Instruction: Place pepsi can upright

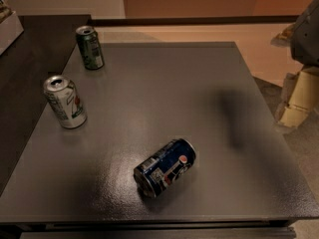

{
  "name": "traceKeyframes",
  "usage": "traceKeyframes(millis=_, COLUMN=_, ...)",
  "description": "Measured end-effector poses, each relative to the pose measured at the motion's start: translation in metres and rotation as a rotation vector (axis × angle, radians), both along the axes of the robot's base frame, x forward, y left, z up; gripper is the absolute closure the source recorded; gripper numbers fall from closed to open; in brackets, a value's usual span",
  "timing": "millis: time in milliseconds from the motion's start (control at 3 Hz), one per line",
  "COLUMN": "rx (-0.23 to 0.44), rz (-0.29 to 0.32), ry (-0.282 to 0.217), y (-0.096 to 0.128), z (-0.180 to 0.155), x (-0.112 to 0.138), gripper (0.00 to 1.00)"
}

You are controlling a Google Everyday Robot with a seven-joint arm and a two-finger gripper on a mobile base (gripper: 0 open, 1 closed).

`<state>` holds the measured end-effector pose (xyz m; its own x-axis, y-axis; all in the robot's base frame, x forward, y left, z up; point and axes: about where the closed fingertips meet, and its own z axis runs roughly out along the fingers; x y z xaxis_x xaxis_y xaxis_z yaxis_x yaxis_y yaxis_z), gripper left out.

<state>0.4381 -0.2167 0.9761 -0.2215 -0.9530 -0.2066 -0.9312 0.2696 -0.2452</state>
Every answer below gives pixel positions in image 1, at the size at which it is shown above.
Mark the blue Pepsi can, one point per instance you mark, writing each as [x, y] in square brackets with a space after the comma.
[157, 173]

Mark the white 7up can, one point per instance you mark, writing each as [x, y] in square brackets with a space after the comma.
[64, 100]

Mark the green soda can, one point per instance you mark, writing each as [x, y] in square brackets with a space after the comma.
[90, 48]

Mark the white box at left edge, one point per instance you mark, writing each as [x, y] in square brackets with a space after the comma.
[10, 26]

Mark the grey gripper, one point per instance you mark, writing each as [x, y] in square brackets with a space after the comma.
[306, 37]

